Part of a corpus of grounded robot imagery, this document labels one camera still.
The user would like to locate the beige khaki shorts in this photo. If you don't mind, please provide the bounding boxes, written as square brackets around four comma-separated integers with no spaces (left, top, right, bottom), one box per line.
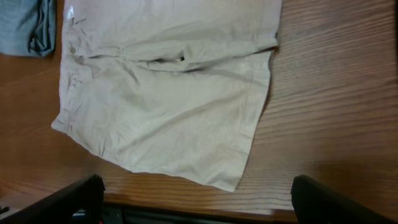
[52,0,282,192]

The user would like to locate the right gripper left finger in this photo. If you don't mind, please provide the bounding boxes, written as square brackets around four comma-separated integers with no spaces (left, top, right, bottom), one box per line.
[1,174,105,224]

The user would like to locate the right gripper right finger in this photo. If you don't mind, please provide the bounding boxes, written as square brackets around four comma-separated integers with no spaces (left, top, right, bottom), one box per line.
[290,175,395,224]

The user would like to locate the folded light blue jeans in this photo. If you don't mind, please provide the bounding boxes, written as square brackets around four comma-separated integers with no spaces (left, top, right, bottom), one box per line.
[1,0,57,57]

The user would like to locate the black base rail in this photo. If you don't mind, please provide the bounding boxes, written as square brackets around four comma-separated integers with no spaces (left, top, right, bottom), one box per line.
[72,203,248,224]

